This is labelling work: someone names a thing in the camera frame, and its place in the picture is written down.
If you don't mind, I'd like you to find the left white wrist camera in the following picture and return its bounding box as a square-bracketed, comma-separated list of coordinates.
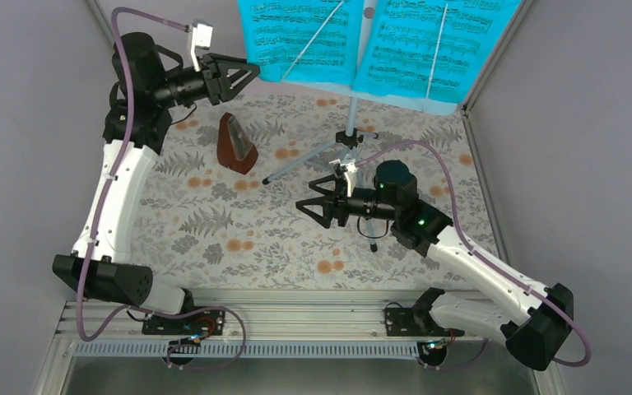
[188, 19, 214, 72]

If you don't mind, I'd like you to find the floral patterned table mat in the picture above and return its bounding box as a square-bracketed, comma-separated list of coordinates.
[131, 95, 472, 290]

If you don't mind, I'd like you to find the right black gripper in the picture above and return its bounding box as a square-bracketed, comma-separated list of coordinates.
[295, 174, 397, 230]

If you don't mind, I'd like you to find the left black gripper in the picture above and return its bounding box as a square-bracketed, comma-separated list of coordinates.
[151, 53, 258, 109]

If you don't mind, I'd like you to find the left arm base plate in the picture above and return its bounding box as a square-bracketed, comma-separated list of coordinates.
[142, 310, 226, 337]

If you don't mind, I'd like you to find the blue sheet music page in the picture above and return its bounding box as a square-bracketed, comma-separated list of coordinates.
[237, 0, 365, 85]
[351, 0, 521, 105]

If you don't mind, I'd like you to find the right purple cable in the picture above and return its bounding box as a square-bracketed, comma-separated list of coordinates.
[355, 139, 593, 367]

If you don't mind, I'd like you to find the brown wooden metronome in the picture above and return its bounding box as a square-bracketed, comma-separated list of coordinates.
[216, 113, 258, 174]

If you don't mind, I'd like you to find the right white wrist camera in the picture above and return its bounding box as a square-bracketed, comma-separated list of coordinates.
[337, 158, 358, 198]

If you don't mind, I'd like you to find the light blue music stand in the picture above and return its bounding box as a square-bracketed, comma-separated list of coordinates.
[236, 0, 524, 253]

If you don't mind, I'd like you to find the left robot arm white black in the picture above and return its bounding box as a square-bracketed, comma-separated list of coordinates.
[52, 32, 260, 333]

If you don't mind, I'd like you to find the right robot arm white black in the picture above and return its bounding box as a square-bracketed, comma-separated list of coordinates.
[295, 160, 574, 371]

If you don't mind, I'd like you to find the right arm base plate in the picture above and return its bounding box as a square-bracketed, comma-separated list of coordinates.
[383, 307, 423, 337]

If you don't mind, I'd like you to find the aluminium rail frame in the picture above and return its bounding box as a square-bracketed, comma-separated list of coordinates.
[35, 290, 565, 394]

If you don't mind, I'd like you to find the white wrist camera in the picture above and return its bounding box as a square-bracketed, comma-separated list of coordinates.
[337, 158, 358, 198]
[188, 19, 214, 72]

